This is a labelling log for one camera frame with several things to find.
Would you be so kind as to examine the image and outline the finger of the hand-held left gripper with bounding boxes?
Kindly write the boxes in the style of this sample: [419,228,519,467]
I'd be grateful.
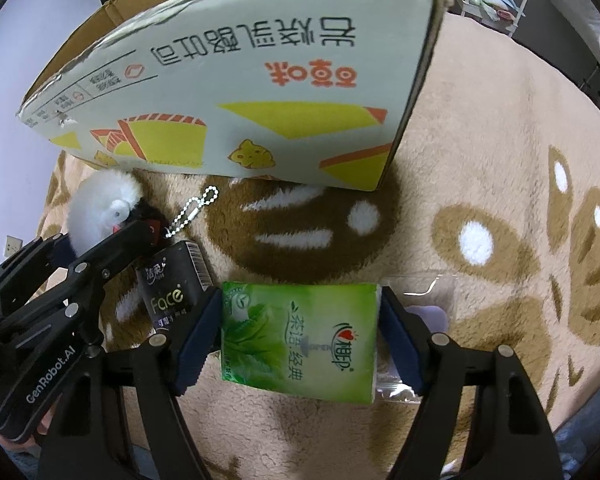
[0,217,165,341]
[0,232,76,311]

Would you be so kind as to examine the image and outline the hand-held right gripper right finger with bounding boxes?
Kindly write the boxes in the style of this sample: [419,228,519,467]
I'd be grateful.
[377,285,563,480]

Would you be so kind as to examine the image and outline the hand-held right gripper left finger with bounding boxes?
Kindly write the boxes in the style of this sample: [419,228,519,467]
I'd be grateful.
[40,287,223,480]

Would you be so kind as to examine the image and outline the white fluffy plush keychain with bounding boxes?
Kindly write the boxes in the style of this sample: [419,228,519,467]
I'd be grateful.
[62,170,221,256]

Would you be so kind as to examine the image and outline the green tissue packet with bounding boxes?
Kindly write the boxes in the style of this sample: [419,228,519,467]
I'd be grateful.
[220,280,383,406]

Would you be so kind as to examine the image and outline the printed cardboard box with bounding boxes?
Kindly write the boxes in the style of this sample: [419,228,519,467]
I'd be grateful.
[16,0,456,193]

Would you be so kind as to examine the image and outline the small clear plastic bag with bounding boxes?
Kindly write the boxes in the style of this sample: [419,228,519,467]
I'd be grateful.
[375,272,456,403]

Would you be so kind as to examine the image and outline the black tissue packet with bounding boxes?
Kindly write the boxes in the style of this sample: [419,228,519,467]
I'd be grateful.
[135,240,216,333]

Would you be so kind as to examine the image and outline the person's jeans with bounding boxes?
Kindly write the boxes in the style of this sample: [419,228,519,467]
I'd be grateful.
[552,405,600,480]

